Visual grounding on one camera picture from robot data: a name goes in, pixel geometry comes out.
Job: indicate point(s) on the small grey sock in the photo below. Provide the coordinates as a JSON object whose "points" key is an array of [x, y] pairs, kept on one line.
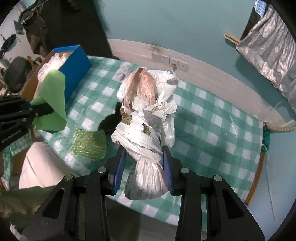
{"points": [[122, 73]]}

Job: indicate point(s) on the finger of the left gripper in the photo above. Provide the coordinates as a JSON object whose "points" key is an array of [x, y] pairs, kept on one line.
{"points": [[15, 108]]}

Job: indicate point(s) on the green knitted cloth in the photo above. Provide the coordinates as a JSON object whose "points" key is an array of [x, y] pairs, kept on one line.
{"points": [[91, 144]]}

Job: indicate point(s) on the black sock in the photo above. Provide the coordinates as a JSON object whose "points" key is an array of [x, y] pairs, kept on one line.
{"points": [[108, 125]]}

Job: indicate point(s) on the bright green cloth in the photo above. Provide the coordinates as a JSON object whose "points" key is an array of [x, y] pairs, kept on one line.
{"points": [[52, 92]]}

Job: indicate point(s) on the black hanging clothes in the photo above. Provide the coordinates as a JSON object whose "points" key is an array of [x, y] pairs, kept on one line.
{"points": [[53, 24]]}

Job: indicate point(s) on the black office chair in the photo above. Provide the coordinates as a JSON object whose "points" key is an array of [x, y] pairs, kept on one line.
{"points": [[15, 73]]}

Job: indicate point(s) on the blue cardboard box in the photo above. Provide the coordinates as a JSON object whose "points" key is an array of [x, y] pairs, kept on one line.
{"points": [[74, 69]]}

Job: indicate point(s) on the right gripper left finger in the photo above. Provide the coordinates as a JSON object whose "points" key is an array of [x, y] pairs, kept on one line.
{"points": [[75, 199]]}

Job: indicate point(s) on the white plastic bag bundle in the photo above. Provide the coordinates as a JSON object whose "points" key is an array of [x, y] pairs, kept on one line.
{"points": [[147, 124]]}

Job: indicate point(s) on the silver foil curtain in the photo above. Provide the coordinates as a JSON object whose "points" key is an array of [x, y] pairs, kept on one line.
{"points": [[270, 48]]}

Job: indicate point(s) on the wall power socket strip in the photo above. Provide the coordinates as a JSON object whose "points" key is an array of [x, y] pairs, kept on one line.
{"points": [[173, 62]]}

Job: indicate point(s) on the wooden window ledge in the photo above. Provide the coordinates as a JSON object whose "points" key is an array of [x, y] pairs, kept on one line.
{"points": [[231, 38]]}

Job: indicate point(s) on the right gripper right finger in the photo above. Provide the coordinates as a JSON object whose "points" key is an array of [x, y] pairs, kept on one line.
{"points": [[227, 216]]}

